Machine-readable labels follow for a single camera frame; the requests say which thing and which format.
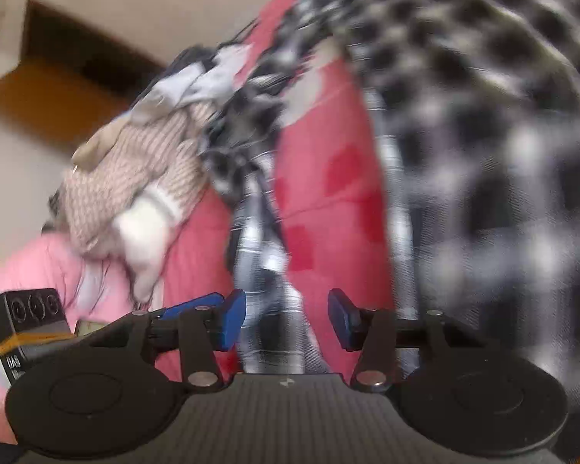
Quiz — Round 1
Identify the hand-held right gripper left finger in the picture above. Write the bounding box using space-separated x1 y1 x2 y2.
84 288 248 392

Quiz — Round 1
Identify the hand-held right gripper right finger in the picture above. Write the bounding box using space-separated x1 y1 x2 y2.
329 288 486 392

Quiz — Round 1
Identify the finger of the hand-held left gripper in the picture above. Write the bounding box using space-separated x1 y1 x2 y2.
147 292 223 321

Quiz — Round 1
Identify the black white plaid shirt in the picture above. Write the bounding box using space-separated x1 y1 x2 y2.
198 0 580 397

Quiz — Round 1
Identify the light pink cloth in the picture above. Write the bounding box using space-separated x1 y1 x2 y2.
0 232 184 445

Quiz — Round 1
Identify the pink floral blanket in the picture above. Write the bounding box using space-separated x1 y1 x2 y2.
159 0 407 382

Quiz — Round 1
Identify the white garment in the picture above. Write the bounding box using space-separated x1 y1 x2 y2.
130 43 252 121

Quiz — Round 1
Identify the dark grey garment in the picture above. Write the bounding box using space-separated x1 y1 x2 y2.
164 46 223 78

